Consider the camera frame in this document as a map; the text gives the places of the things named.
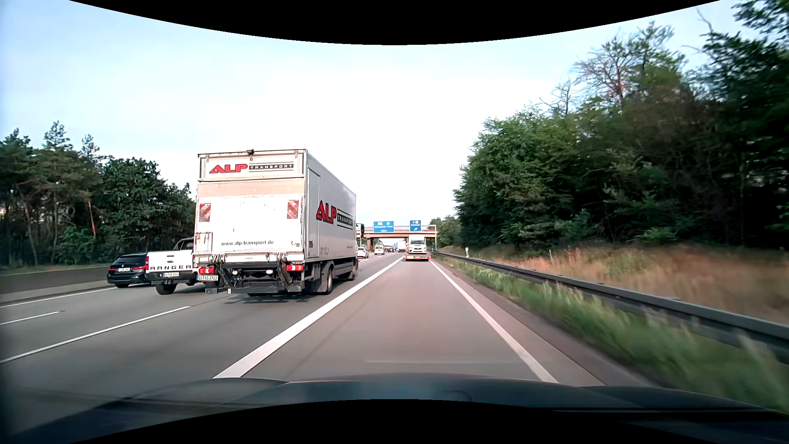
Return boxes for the wood of green trees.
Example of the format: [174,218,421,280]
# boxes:
[430,0,789,252]

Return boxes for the row of dark trees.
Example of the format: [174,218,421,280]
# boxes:
[0,121,197,267]

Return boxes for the concrete road bridge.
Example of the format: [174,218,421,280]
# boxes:
[356,224,439,250]

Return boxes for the road markings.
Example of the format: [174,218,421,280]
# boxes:
[0,254,558,384]

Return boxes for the metal guard rail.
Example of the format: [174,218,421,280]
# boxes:
[429,250,789,347]

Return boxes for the lorry carrying white vehicle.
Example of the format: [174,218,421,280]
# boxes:
[404,234,430,261]

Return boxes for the white pickup truck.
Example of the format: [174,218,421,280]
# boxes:
[145,237,199,296]

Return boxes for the car's own bonnet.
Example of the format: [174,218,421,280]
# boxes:
[18,372,779,432]

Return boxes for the white box lorry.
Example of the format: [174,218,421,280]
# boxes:
[193,148,359,296]

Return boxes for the grey asphalt road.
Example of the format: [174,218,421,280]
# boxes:
[0,252,654,426]

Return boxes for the grass verge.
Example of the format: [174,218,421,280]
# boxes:
[431,244,789,413]

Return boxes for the concrete median barrier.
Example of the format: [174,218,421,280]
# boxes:
[0,265,112,297]

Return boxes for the black car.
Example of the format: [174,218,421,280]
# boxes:
[106,253,150,289]

